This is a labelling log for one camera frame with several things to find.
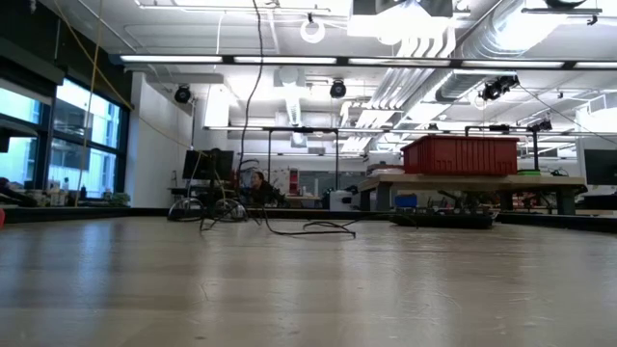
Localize red ribbed plastic bin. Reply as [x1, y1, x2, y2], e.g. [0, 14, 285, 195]
[400, 134, 521, 176]

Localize white ceiling unit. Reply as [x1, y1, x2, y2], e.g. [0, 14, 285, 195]
[346, 0, 454, 39]

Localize wooden top rolling workbench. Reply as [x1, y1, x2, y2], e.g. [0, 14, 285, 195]
[359, 172, 587, 217]

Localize black monitor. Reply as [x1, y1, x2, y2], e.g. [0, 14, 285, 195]
[181, 148, 236, 183]
[583, 148, 617, 187]

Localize clear safety glasses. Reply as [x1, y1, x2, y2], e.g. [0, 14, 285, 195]
[167, 196, 250, 224]

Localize large window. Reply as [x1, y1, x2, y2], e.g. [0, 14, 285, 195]
[0, 76, 130, 207]

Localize black keypad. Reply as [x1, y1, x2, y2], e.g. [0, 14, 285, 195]
[388, 204, 496, 230]

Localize yellow hanging cable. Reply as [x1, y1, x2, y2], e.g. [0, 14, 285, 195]
[52, 0, 228, 206]

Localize person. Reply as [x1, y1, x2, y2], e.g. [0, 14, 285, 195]
[248, 171, 286, 209]

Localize yellow extension cable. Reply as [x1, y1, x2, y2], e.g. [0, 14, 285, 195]
[74, 0, 105, 208]

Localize thin black cord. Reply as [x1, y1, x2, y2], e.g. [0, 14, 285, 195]
[199, 0, 401, 240]

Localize black camera stand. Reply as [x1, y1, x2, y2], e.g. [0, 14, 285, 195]
[464, 119, 554, 177]

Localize black metal rack frame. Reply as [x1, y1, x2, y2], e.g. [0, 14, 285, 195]
[262, 126, 341, 192]

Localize white ceiling ring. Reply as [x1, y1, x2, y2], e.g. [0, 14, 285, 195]
[299, 13, 327, 45]

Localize black ceiling camera rig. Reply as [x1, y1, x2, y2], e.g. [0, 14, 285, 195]
[478, 74, 521, 102]

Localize white machine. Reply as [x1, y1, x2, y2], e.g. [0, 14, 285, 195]
[329, 189, 357, 212]

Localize silver ventilation duct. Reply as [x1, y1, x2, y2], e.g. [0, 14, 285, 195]
[435, 69, 521, 103]

